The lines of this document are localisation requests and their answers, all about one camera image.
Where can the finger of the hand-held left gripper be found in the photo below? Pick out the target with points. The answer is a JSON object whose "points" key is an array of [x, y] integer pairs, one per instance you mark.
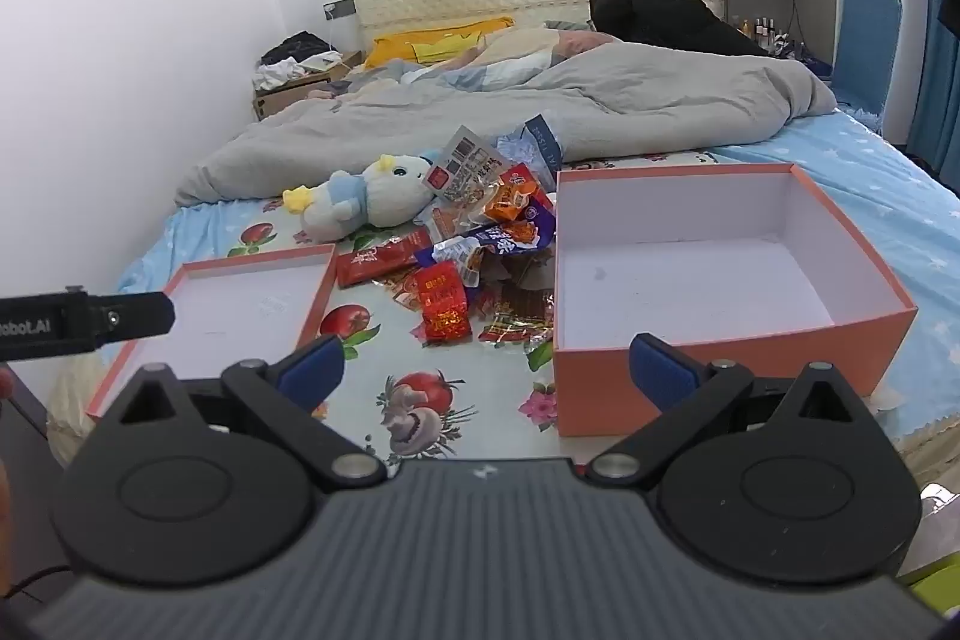
{"points": [[142, 314]]}

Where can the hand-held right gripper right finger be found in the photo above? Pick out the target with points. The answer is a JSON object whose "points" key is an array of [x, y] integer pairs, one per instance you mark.
{"points": [[660, 376]]}

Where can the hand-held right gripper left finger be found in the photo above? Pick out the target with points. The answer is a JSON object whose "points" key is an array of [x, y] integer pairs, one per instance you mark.
{"points": [[315, 371]]}

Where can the orange cardboard box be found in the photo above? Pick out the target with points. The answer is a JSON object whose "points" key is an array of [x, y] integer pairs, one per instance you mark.
{"points": [[675, 280]]}

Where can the dark red snack packet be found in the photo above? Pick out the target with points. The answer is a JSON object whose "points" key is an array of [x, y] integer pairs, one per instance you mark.
{"points": [[375, 263]]}

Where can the shiny red snack packet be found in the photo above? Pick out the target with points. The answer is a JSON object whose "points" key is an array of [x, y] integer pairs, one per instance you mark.
{"points": [[442, 310]]}

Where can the blue snack packet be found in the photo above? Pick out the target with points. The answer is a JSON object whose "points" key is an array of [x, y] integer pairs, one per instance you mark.
{"points": [[504, 241]]}

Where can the fruit printed mat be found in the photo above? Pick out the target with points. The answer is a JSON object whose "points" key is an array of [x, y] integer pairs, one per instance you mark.
{"points": [[394, 364]]}

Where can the orange box lid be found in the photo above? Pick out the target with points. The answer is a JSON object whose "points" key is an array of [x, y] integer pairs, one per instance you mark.
{"points": [[240, 302]]}

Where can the white and blue plush toy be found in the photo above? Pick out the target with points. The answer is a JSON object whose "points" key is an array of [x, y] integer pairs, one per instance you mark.
{"points": [[390, 197]]}

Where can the pile of mixed snack packets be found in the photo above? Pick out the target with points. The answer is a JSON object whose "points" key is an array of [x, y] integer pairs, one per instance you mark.
{"points": [[516, 201]]}

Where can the clear grey label snack packet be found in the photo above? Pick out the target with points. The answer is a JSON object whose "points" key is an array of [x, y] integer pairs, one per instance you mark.
{"points": [[465, 160]]}

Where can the brown cardboard box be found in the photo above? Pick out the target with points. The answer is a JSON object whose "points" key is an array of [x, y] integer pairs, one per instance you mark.
{"points": [[300, 93]]}

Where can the grey duvet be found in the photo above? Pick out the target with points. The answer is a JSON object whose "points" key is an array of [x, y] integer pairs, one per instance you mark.
{"points": [[600, 100]]}

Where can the blue star bed sheet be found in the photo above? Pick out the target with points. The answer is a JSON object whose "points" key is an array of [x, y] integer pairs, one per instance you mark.
{"points": [[862, 175]]}

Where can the pile of clothes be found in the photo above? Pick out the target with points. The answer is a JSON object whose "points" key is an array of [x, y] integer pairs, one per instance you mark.
{"points": [[289, 57]]}

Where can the yellow pillow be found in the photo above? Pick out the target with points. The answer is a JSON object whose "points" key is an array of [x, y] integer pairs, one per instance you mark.
{"points": [[427, 40]]}

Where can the patchwork quilt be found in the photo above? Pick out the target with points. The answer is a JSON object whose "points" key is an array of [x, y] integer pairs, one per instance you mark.
{"points": [[525, 51]]}

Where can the row of small bottles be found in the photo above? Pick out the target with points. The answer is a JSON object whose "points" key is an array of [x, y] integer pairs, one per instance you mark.
{"points": [[761, 34]]}

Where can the black jacket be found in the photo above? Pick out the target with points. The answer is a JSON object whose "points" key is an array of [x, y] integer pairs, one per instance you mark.
{"points": [[660, 10]]}

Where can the blue chair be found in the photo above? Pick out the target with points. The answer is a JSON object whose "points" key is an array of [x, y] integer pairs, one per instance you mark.
{"points": [[866, 48]]}

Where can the blue curtain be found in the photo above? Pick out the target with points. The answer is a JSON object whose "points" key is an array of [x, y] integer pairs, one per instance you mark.
{"points": [[937, 85]]}

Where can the wall socket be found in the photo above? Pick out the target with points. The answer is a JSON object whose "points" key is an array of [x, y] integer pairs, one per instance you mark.
{"points": [[339, 8]]}

